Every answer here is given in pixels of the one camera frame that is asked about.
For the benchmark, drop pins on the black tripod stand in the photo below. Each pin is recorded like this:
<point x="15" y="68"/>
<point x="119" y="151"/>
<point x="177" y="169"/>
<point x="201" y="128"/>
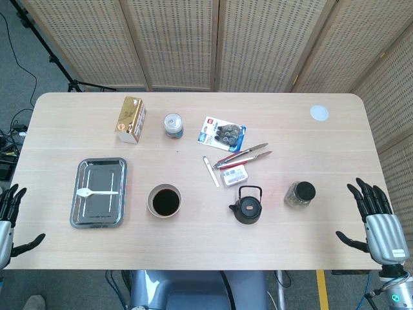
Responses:
<point x="51" y="59"/>

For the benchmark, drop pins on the glass jar with black lid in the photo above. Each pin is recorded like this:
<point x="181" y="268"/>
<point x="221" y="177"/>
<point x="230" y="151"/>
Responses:
<point x="301" y="193"/>

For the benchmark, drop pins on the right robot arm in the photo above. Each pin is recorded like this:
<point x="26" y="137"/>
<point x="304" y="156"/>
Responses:
<point x="397" y="290"/>

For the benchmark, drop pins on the gold carton box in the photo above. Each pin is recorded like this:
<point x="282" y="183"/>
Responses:
<point x="129" y="116"/>

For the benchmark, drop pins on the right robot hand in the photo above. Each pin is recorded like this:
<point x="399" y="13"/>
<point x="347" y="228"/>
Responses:
<point x="385" y="235"/>

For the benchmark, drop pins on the correction tape blister pack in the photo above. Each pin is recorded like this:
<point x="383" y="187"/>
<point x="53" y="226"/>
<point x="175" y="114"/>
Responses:
<point x="213" y="134"/>

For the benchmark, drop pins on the white plastic spoon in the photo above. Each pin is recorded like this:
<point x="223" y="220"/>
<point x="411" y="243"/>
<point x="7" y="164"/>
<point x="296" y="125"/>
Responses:
<point x="96" y="193"/>

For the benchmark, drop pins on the grey shoe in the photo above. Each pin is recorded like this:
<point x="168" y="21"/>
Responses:
<point x="35" y="303"/>

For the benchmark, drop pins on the black teapot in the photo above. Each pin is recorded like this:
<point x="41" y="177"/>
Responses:
<point x="247" y="210"/>

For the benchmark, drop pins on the small tin can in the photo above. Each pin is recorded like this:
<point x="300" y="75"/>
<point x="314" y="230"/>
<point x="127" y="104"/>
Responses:
<point x="173" y="124"/>

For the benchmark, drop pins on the small labelled plastic box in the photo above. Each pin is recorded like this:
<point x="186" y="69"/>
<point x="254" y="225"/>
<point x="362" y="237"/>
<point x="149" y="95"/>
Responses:
<point x="234" y="176"/>

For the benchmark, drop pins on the woven folding screen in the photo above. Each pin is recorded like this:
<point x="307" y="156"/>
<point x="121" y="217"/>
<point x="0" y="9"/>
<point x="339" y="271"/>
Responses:
<point x="177" y="42"/>

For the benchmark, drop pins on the cup of dark coffee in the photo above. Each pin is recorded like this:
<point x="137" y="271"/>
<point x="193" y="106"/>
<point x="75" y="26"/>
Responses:
<point x="165" y="201"/>

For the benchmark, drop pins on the metal tray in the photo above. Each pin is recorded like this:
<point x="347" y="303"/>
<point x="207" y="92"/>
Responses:
<point x="96" y="210"/>

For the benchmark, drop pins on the white table leg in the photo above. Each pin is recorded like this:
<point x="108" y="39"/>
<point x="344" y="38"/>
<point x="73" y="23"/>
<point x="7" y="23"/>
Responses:
<point x="281" y="287"/>

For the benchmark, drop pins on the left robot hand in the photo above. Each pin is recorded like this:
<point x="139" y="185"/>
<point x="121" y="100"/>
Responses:
<point x="6" y="232"/>

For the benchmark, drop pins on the grey robot torso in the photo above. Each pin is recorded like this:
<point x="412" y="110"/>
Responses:
<point x="193" y="290"/>

